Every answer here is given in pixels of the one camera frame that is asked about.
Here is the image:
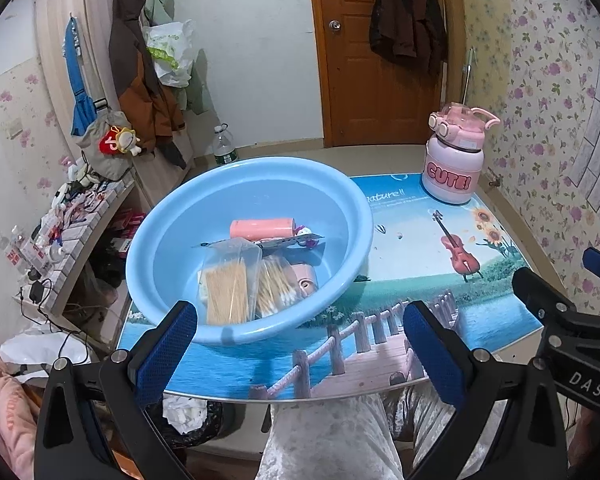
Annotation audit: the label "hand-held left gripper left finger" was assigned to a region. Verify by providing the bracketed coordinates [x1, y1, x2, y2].
[32, 300, 198, 480]

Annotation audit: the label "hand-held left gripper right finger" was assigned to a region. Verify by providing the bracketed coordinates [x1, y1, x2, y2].
[402, 300, 571, 480]

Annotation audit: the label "clear toothpick box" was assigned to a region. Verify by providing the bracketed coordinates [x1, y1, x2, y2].
[200, 237, 263, 326]

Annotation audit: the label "cotton swab bag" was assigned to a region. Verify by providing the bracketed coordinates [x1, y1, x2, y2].
[255, 255, 303, 318]

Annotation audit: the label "blue plastic basin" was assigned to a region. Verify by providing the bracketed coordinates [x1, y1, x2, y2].
[125, 156, 374, 346]

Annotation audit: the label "red white snack packet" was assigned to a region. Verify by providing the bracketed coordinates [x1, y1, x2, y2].
[192, 232, 326, 252]

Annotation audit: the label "black lined trash bin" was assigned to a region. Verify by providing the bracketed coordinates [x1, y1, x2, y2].
[162, 392, 236, 448]

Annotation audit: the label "black bag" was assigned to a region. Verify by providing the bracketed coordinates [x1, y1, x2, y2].
[87, 250, 131, 291]

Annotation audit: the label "person's patterned grey trousers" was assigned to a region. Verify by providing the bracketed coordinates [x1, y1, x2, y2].
[255, 385, 486, 480]

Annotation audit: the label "red boxes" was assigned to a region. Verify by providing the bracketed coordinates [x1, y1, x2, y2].
[107, 210, 146, 251]

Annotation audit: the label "white tiled shelf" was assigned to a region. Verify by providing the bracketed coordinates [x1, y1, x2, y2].
[15, 175, 146, 326]

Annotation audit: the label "face printed packet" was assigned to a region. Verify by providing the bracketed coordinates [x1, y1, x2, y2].
[290, 260, 321, 306]

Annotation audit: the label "pink white water bottle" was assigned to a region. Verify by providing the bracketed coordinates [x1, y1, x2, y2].
[421, 102, 501, 206]

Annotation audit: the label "pink roll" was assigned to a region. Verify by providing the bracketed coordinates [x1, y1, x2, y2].
[230, 216, 296, 241]

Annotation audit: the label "pink cloth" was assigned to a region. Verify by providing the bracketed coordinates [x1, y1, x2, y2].
[0, 345, 41, 480]

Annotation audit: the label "pile of small toiletries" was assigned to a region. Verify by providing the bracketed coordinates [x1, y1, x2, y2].
[30, 155, 131, 271]

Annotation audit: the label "clear red label bottle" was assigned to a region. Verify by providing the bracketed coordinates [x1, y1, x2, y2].
[0, 232, 23, 276]
[11, 226, 41, 266]

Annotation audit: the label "grey fabric bag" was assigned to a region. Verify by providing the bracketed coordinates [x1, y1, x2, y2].
[77, 110, 133, 181]

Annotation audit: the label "clear water bottle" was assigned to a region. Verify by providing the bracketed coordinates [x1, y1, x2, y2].
[212, 124, 238, 166]

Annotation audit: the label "red yellow plush toy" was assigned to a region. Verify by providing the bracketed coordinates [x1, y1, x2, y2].
[99, 124, 143, 157]

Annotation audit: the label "metal pole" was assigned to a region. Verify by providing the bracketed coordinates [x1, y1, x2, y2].
[460, 47, 476, 106]

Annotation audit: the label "brown orange jacket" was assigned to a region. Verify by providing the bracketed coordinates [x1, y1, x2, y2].
[108, 0, 186, 170]

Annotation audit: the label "tall tan board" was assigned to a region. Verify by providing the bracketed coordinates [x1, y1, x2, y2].
[440, 0, 473, 111]

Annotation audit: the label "brown wooden door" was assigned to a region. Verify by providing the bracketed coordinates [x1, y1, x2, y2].
[306, 0, 448, 148]

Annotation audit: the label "blue hanging cloth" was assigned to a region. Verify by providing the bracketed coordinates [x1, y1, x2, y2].
[62, 16, 96, 137]

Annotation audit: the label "white green plastic bag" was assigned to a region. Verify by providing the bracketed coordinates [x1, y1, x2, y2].
[142, 20, 197, 88]

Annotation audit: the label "dark brown jacket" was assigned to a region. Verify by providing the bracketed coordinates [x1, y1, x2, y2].
[369, 0, 448, 76]

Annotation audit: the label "light green garment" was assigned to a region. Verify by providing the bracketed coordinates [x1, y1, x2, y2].
[142, 0, 211, 116]

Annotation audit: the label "black power cable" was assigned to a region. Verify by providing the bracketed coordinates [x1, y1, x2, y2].
[15, 300, 101, 361]

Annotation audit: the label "light wooden wall panel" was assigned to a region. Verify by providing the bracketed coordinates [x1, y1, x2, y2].
[34, 0, 146, 126]

